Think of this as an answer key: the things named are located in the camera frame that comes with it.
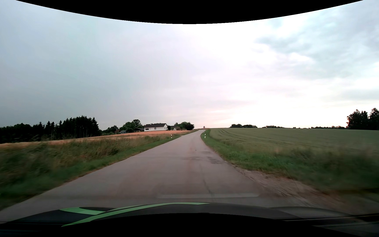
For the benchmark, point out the white house with dark roof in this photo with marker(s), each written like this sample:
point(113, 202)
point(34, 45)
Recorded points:
point(155, 127)

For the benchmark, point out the grey asphalt road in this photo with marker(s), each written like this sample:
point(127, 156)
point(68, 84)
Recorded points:
point(183, 168)

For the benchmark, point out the distant line of trees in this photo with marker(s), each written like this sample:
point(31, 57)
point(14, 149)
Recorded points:
point(245, 126)

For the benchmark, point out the low buildings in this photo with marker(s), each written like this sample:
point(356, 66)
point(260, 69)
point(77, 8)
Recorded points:
point(128, 130)

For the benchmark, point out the golden grain field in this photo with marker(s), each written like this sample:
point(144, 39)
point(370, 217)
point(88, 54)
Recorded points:
point(117, 135)

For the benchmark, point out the car's own bonnet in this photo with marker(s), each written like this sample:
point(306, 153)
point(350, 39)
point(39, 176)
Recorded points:
point(189, 214)

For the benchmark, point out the grass verge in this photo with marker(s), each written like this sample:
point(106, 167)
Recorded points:
point(44, 164)
point(275, 164)

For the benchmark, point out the green crop field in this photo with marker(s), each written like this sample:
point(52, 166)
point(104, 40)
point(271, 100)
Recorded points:
point(308, 140)

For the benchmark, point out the dark wood of trees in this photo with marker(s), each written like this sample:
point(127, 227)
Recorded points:
point(44, 130)

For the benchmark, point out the group of tall trees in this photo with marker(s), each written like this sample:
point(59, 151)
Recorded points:
point(370, 120)

